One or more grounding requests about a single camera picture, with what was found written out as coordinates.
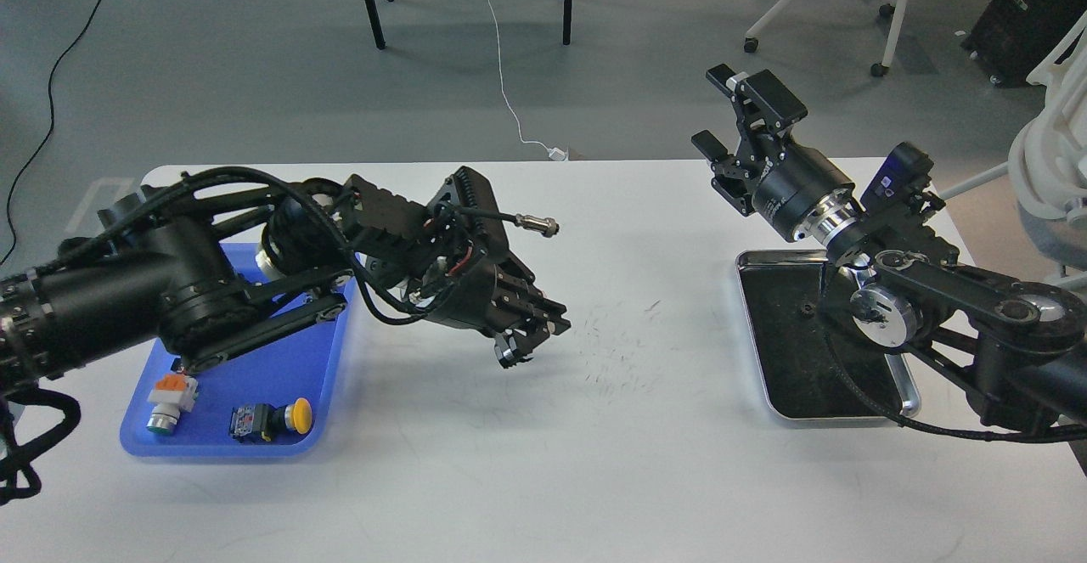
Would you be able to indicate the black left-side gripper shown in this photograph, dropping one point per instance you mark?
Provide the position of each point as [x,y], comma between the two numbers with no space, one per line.
[503,303]

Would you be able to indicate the silver metal tray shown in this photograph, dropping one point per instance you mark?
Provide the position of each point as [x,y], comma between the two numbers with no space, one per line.
[795,351]

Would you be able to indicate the green orange push button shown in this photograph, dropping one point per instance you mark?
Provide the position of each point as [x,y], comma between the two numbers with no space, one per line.
[171,395]

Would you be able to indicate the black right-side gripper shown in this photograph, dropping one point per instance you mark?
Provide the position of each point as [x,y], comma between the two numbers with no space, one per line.
[794,189]

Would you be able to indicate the black right-side robot arm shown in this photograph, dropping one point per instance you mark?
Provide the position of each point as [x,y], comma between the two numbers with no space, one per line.
[1015,348]

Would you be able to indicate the yellow push button switch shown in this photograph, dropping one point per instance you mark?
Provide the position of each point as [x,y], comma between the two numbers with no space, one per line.
[262,422]

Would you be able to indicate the black left-side robot arm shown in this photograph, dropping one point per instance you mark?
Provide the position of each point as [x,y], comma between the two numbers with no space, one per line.
[232,259]

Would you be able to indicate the black cabinet on casters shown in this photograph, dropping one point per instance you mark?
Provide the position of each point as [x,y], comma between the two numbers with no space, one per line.
[1013,36]

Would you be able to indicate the white chair at right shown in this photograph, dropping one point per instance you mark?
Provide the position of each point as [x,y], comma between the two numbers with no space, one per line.
[1047,163]

